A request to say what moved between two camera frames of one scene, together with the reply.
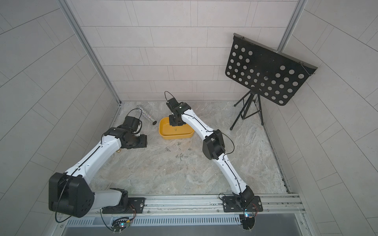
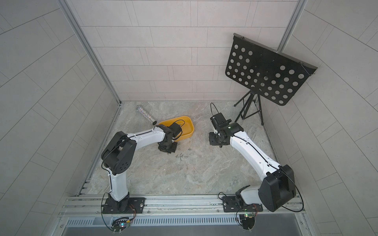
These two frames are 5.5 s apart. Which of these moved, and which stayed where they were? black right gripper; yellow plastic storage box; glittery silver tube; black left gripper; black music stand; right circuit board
Moved: black left gripper; black right gripper
Stayed: black music stand; yellow plastic storage box; glittery silver tube; right circuit board
